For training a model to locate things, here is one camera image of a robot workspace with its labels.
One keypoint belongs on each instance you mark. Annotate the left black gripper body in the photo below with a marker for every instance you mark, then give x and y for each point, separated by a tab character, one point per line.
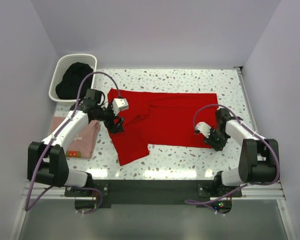
107	116

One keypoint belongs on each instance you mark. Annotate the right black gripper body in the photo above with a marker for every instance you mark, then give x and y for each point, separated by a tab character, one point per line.
217	139

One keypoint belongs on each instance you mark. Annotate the red t shirt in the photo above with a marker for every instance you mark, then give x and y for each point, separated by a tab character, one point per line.
159	118

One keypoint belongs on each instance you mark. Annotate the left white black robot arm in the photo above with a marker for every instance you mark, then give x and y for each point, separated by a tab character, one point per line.
46	160

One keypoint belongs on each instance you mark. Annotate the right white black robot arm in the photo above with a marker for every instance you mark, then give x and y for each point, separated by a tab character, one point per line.
259	156

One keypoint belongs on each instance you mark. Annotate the folded pink t shirt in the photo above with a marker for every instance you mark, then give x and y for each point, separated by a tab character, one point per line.
77	138

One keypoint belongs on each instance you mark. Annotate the black garment in basket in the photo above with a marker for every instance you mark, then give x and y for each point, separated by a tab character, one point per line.
68	88

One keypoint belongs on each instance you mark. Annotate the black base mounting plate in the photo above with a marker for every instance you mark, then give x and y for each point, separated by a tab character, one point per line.
145	192

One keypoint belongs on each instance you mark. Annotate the white plastic laundry basket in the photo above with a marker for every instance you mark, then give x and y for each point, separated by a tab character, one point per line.
62	65

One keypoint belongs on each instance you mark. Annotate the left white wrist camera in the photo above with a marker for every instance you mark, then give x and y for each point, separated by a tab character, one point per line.
119	105

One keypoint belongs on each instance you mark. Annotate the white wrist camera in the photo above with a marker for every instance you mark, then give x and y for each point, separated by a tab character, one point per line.
119	105
203	128

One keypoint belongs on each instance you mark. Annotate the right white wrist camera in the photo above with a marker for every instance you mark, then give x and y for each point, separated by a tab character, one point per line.
203	128

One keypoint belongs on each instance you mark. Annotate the aluminium right side rail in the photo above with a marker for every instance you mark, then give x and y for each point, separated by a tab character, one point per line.
245	94

